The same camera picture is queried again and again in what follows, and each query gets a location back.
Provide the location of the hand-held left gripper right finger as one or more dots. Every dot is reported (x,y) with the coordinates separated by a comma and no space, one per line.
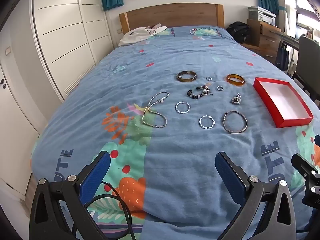
(228,172)

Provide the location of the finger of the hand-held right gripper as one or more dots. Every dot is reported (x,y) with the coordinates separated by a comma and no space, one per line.
(303,165)
(317,150)

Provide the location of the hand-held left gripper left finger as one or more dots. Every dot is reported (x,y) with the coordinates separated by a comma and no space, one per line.
(96,172)

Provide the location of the thin silver bangle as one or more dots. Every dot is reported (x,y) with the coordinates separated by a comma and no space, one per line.
(235,131)

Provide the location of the red cardboard box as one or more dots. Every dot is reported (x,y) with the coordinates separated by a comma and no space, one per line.
(282,100)

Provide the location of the silver wristwatch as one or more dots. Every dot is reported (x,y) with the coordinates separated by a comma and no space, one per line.
(236,101)

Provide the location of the twisted silver hoop earring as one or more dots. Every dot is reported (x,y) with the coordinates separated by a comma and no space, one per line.
(206,128)
(182,112)

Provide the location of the amber bangle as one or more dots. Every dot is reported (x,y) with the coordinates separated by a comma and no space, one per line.
(239,83)

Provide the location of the grey chair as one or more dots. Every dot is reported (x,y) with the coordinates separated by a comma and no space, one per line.
(308,55)

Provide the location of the dark blue bag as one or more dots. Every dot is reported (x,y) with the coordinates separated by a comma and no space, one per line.
(282,57)

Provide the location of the dark brown bangle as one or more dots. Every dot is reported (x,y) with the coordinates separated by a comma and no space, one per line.
(186,80)

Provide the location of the white door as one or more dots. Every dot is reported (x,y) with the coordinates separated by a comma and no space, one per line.
(17,92)

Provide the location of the grey desk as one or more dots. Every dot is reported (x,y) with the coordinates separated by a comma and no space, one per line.
(290,40)

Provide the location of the wooden drawer cabinet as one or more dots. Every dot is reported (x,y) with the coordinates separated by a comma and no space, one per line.
(268,40)

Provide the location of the blue printed blanket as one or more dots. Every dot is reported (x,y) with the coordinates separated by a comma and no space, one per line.
(160,55)

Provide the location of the black backpack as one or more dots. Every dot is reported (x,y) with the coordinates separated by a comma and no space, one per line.
(238,32)

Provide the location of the white garment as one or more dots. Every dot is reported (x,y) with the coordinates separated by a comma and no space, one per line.
(136,36)

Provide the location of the white printer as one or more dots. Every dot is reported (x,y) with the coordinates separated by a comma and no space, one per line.
(262,15)

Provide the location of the window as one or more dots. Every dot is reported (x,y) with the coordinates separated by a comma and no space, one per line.
(302,5)

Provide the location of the white wardrobe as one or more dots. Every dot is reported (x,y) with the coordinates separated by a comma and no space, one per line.
(65,30)

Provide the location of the wooden headboard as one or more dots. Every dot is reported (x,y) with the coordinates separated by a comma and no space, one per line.
(170,15)

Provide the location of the white light switch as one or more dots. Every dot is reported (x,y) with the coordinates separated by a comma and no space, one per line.
(8,50)

